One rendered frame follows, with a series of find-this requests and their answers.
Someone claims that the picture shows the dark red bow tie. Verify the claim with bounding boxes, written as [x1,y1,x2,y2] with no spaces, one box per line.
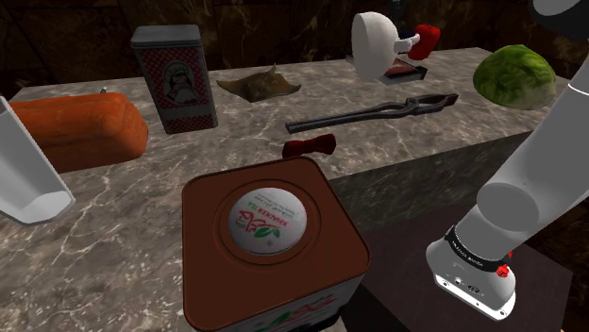
[281,133,338,159]

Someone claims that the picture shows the black metal tongs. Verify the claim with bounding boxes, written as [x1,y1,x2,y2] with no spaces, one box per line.
[284,92,461,136]

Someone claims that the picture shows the brown stingray figure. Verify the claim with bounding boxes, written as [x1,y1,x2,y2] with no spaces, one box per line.
[215,63,303,104]

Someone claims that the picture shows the brown tin with white lid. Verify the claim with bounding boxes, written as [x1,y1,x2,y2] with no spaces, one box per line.
[181,156,373,332]

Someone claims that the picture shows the white and red figure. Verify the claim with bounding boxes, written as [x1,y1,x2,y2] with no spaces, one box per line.
[345,10,442,87]

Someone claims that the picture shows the red checked tin grey lid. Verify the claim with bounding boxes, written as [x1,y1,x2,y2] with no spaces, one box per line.
[129,25,220,136]

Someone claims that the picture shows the orange bread loaf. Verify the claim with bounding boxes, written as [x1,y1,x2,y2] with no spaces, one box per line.
[8,91,150,174]

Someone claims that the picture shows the green lettuce head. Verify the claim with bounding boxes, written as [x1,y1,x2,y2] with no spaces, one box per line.
[472,43,559,111]

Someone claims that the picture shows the white tapered container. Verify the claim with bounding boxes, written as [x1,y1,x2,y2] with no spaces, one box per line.
[0,95,76,226]

